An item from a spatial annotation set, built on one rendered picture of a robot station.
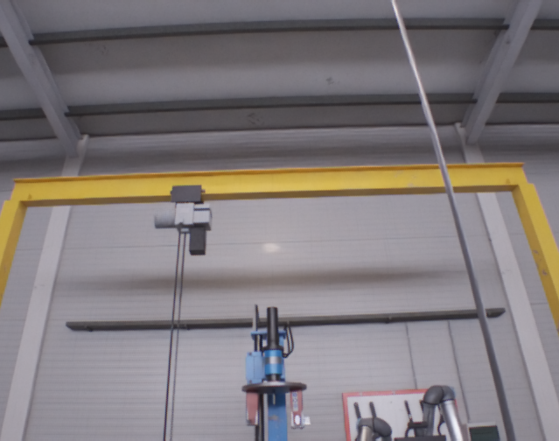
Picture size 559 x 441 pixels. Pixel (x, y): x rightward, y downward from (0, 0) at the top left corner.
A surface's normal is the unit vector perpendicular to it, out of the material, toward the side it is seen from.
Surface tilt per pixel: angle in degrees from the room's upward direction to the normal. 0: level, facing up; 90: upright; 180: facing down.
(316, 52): 173
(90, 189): 90
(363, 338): 90
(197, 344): 90
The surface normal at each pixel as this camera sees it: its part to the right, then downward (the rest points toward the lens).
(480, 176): -0.02, -0.48
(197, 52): 0.02, 0.81
